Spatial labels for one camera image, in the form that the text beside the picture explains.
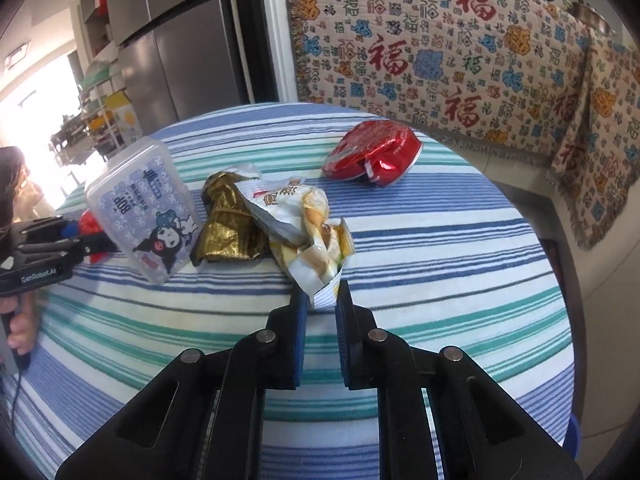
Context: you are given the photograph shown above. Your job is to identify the small red plastic bag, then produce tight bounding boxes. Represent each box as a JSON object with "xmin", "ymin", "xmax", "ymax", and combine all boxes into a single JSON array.
[{"xmin": 78, "ymin": 209, "xmax": 109, "ymax": 264}]

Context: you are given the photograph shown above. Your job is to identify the clear plastic Kuromi box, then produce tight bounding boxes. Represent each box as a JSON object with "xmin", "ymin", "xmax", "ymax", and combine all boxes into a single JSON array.
[{"xmin": 85, "ymin": 136, "xmax": 203, "ymax": 285}]

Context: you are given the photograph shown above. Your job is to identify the gold foil bag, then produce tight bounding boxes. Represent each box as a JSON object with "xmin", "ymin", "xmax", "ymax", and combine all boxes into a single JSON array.
[{"xmin": 191, "ymin": 171, "xmax": 268, "ymax": 266}]

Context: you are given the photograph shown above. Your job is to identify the white beige snack wrapper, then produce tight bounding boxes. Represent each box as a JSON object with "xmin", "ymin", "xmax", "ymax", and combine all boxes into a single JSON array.
[{"xmin": 231, "ymin": 164, "xmax": 355, "ymax": 310}]

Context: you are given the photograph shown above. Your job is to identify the red foil bag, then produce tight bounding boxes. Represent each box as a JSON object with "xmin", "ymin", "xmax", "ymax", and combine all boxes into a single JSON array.
[{"xmin": 321, "ymin": 119, "xmax": 423, "ymax": 188}]

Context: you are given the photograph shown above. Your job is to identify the blue plastic trash basket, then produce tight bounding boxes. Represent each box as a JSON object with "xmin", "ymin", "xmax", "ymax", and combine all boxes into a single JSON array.
[{"xmin": 563, "ymin": 414, "xmax": 582, "ymax": 460}]

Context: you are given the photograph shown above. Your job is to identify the person's left hand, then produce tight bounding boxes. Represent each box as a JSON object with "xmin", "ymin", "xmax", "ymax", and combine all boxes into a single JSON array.
[{"xmin": 1, "ymin": 290, "xmax": 38, "ymax": 356}]

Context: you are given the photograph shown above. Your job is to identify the blue striped tablecloth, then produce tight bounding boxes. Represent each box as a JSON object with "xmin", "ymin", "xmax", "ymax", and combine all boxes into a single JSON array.
[{"xmin": 3, "ymin": 103, "xmax": 574, "ymax": 479}]

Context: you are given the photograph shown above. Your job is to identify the yellow white cardboard box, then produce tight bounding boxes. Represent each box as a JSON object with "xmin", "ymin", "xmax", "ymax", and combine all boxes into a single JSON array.
[{"xmin": 104, "ymin": 90, "xmax": 143, "ymax": 145}]

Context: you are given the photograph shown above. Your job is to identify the white storage rack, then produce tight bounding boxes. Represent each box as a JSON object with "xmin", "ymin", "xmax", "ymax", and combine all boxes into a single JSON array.
[{"xmin": 49, "ymin": 60, "xmax": 125, "ymax": 167}]

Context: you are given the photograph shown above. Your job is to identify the grey refrigerator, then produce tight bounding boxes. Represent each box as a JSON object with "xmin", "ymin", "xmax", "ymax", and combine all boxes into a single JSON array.
[{"xmin": 106, "ymin": 0, "xmax": 250, "ymax": 134}]

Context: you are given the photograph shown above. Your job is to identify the patterned fu character cloth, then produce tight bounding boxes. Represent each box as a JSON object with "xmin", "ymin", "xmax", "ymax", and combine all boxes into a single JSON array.
[{"xmin": 286, "ymin": 0, "xmax": 639, "ymax": 248}]

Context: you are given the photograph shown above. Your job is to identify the steel pot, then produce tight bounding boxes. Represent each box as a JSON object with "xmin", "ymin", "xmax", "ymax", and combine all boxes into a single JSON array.
[{"xmin": 563, "ymin": 0, "xmax": 617, "ymax": 37}]

